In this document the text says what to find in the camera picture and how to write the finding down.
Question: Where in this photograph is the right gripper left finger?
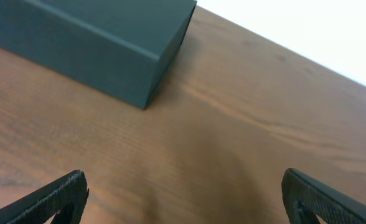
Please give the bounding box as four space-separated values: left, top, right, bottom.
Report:
0 170 89 224

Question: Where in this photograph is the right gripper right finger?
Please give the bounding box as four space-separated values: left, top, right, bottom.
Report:
281 168 366 224

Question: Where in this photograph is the black gift box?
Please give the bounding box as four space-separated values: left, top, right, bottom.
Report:
0 0 196 109

